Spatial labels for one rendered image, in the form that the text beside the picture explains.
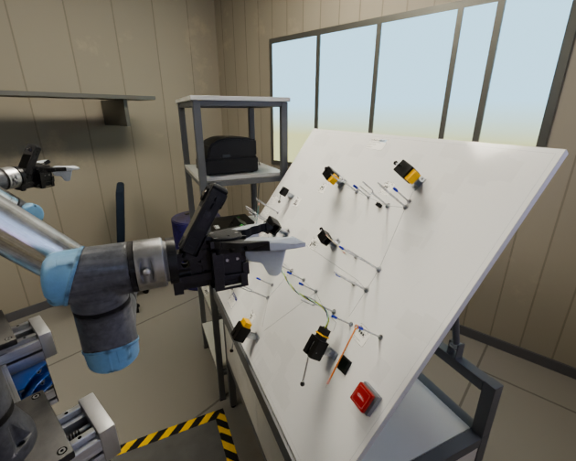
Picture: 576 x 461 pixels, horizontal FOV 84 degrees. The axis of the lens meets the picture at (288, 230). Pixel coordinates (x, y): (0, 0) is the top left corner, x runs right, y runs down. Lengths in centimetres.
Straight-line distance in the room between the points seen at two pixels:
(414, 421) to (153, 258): 107
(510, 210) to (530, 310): 215
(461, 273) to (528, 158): 32
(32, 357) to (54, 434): 49
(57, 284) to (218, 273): 20
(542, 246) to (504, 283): 38
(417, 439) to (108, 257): 108
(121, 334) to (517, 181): 89
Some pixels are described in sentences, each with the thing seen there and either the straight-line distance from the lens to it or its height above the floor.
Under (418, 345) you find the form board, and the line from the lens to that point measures 88.
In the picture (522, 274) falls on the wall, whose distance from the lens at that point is 293.
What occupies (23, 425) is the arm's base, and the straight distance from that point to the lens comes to 88.
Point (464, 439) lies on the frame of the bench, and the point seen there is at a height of 80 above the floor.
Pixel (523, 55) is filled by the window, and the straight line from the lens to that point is 274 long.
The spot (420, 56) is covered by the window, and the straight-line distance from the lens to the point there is 291.
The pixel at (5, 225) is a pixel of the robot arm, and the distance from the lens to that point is 63.
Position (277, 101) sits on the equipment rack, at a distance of 177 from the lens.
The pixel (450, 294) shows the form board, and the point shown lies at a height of 136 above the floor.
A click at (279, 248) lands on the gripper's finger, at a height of 158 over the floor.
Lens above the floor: 177
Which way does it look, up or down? 20 degrees down
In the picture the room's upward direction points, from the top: straight up
